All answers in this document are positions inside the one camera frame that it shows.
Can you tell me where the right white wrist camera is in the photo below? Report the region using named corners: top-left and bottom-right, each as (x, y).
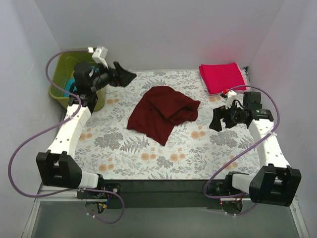
top-left (221, 90), bottom-right (238, 109)

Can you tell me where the olive green plastic bin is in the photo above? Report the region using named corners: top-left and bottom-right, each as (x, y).
top-left (49, 48), bottom-right (97, 109)

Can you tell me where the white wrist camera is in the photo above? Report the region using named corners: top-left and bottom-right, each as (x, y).
top-left (87, 46), bottom-right (108, 68)
top-left (221, 90), bottom-right (238, 109)

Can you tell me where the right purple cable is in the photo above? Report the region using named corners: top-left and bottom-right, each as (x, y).
top-left (203, 85), bottom-right (281, 217)

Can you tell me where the purple cable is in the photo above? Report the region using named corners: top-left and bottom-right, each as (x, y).
top-left (7, 48), bottom-right (125, 225)
top-left (203, 85), bottom-right (281, 217)

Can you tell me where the floral table mat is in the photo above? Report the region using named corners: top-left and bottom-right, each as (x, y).
top-left (75, 71), bottom-right (260, 179)

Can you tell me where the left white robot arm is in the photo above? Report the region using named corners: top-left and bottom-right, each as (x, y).
top-left (36, 62), bottom-right (136, 189)

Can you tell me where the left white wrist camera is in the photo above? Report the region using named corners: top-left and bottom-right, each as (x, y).
top-left (87, 46), bottom-right (108, 68)

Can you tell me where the folded pink t shirt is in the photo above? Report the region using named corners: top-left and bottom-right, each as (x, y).
top-left (199, 62), bottom-right (248, 95)

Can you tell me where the teal t shirt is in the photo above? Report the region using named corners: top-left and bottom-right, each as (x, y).
top-left (63, 66), bottom-right (99, 97)

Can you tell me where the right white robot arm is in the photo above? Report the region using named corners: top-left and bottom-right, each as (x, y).
top-left (204, 90), bottom-right (302, 207)

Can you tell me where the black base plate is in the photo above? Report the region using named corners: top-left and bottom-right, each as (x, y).
top-left (76, 179), bottom-right (251, 210)

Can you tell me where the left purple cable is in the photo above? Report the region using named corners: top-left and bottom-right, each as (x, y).
top-left (7, 48), bottom-right (125, 225)

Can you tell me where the dark red t shirt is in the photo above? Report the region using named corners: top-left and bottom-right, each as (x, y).
top-left (127, 86), bottom-right (201, 146)

